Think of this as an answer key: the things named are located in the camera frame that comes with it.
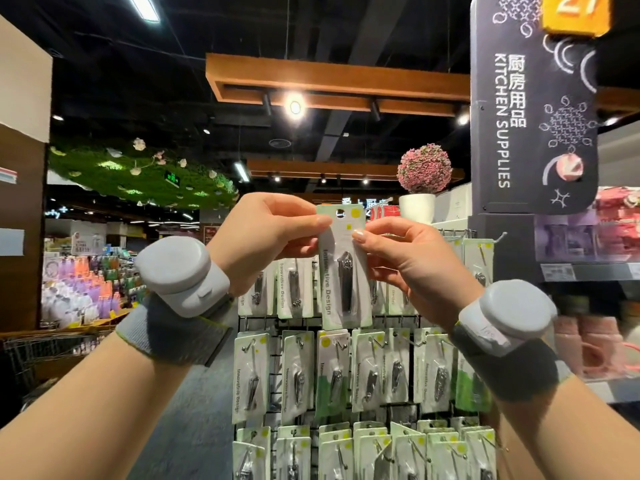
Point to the person's left hand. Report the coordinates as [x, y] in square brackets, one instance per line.
[255, 240]

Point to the person's right hand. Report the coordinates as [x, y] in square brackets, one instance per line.
[430, 265]

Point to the white carded nail clipper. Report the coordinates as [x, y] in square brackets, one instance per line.
[345, 280]

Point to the rows of hung nail clipper packs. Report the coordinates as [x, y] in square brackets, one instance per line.
[300, 375]

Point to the person's left forearm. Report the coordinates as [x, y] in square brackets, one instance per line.
[80, 415]

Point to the empty silver shopping cart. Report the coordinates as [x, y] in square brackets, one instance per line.
[50, 355]

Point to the grey wrist tracker band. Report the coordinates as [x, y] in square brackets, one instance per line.
[510, 315]
[180, 275]

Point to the pink flowers in white pot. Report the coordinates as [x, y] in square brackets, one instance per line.
[424, 167]

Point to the green hanging ceiling decor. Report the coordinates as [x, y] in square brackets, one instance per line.
[140, 175]

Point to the purple boxed appliance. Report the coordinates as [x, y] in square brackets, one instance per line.
[565, 237]

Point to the round ceiling lamp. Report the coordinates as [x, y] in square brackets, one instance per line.
[294, 105]

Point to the pink ceramic mug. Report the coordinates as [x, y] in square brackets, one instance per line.
[615, 340]
[572, 340]

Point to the dark hanging aisle sign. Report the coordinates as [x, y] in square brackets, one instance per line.
[530, 135]

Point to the row of pastel laundry bottles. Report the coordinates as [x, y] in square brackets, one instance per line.
[80, 295]

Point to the row of pink red packs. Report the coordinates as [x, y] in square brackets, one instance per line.
[620, 225]

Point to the wooden pillar panel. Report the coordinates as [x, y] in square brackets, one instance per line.
[22, 175]

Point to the orange sign tag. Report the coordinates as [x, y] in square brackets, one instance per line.
[578, 13]

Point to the wooden ceiling frame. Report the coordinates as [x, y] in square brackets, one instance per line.
[350, 80]

